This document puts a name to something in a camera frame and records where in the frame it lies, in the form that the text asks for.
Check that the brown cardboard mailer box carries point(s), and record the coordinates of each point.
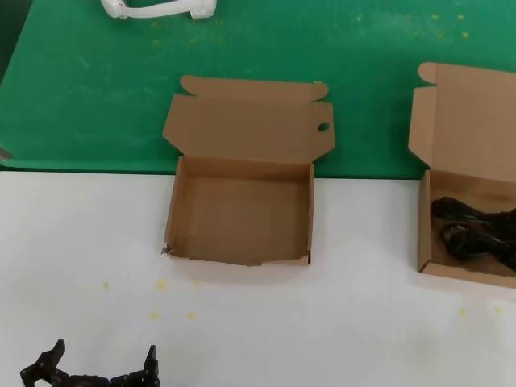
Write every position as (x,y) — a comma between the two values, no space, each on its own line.
(471,121)

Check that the open cardboard box centre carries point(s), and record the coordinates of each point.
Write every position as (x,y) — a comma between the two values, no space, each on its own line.
(242,209)

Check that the green tablecloth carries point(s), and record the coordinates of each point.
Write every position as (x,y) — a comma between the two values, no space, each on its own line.
(80,101)

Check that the white VR headset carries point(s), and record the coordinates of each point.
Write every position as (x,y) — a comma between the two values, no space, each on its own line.
(161,9)

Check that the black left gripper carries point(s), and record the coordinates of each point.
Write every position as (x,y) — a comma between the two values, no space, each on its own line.
(84,381)

